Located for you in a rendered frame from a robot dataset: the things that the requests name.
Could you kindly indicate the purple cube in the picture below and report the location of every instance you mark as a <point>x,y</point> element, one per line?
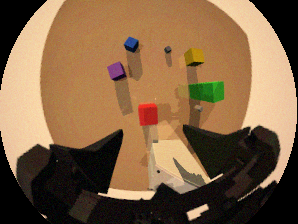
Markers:
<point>116,71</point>

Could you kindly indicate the red block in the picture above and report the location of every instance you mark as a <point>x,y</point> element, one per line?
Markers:
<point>147,114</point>

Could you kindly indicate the small blue cube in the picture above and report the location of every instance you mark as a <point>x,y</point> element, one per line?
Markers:
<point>131,44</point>

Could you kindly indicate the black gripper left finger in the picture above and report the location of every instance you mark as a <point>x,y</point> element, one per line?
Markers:
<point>96,161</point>

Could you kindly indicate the green block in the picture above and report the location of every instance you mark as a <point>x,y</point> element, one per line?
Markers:
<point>194,90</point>
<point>212,92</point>

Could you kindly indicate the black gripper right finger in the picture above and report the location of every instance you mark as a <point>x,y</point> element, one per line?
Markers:
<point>212,148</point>

